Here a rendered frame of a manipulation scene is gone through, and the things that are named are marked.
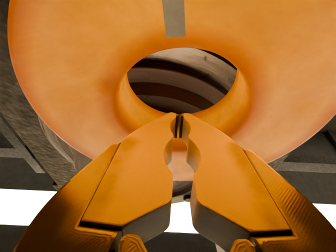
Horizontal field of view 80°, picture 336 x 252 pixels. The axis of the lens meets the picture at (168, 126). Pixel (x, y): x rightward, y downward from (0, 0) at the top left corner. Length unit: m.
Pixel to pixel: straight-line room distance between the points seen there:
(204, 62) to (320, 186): 9.45
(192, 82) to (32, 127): 0.60
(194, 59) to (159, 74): 0.06
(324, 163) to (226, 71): 6.23
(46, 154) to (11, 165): 8.83
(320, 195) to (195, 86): 9.24
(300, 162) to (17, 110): 5.95
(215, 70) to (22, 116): 0.61
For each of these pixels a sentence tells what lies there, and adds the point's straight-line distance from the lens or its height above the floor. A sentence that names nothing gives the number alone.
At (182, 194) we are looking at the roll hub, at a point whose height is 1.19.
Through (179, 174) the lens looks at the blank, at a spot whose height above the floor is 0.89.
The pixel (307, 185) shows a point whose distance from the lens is 9.44.
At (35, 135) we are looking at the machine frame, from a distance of 0.83.
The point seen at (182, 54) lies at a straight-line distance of 0.31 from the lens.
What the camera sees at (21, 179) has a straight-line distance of 9.17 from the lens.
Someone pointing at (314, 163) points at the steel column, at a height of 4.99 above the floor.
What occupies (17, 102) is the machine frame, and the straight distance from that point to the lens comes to 0.73.
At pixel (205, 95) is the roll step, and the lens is 0.34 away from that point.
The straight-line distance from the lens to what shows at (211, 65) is 0.33.
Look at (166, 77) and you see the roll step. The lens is 0.31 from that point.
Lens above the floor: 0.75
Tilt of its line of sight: 47 degrees up
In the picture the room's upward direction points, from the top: 177 degrees counter-clockwise
